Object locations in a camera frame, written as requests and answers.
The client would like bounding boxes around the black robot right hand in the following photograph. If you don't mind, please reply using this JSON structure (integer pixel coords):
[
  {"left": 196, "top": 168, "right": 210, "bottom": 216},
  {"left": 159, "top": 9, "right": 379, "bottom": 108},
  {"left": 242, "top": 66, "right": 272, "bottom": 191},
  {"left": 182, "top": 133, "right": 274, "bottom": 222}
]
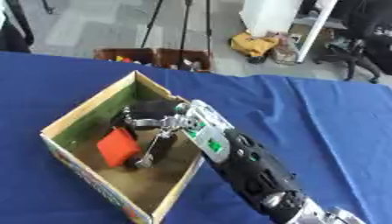
[{"left": 110, "top": 100, "right": 181, "bottom": 170}]

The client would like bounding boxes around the brown cardboard box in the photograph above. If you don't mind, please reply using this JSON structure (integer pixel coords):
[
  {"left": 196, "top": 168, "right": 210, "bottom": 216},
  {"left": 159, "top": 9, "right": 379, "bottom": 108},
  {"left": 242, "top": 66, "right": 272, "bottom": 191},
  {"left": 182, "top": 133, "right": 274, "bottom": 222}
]
[
  {"left": 153, "top": 47, "right": 214, "bottom": 73},
  {"left": 92, "top": 47, "right": 157, "bottom": 67}
]

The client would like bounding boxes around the tan cardboard box green inside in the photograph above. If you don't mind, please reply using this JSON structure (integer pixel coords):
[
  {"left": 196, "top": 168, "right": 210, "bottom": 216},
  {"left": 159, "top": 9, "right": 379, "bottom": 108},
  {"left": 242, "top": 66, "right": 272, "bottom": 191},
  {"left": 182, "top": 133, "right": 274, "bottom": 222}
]
[{"left": 38, "top": 69, "right": 207, "bottom": 224}]

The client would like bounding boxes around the orange rectangular block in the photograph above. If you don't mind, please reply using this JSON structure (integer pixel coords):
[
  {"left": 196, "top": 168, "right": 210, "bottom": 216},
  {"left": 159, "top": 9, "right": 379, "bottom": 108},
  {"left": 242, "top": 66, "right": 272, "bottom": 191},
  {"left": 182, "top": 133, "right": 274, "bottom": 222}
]
[{"left": 94, "top": 127, "right": 144, "bottom": 168}]

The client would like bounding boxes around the black tripod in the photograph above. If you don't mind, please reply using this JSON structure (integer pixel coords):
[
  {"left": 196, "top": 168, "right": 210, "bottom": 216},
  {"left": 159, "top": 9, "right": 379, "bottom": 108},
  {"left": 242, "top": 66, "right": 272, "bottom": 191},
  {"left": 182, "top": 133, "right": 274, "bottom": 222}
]
[{"left": 139, "top": 0, "right": 214, "bottom": 71}]

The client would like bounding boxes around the yellow bag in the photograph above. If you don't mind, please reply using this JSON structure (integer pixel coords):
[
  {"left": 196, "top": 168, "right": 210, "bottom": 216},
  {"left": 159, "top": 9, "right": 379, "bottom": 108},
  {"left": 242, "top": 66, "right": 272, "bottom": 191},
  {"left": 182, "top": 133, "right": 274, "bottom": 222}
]
[{"left": 227, "top": 31, "right": 282, "bottom": 59}]

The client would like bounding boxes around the white panel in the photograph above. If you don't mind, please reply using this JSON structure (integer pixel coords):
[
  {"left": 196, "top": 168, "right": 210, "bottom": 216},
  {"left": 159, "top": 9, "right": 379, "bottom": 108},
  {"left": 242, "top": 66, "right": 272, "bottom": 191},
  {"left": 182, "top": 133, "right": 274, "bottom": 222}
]
[{"left": 237, "top": 0, "right": 340, "bottom": 64}]

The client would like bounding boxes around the black office chair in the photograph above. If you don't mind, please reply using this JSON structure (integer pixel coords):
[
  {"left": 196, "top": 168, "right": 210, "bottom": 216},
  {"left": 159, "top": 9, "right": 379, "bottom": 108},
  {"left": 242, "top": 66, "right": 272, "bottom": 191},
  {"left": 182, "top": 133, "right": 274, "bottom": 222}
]
[{"left": 311, "top": 0, "right": 392, "bottom": 85}]

